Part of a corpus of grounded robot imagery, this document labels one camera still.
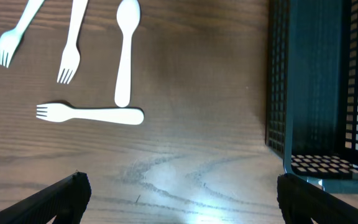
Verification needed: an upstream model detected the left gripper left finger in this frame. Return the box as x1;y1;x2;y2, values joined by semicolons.
0;172;91;224

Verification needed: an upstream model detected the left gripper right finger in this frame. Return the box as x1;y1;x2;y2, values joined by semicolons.
277;174;358;224

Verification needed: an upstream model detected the pale green plastic fork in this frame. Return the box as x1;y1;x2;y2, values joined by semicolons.
0;0;45;68

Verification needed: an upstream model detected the white plastic spoon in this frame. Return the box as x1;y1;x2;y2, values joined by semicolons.
114;0;140;108

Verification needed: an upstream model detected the white horizontal plastic fork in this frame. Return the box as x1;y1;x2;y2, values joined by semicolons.
36;103;144;125

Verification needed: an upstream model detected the black plastic basket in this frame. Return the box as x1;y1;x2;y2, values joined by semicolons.
266;0;358;194

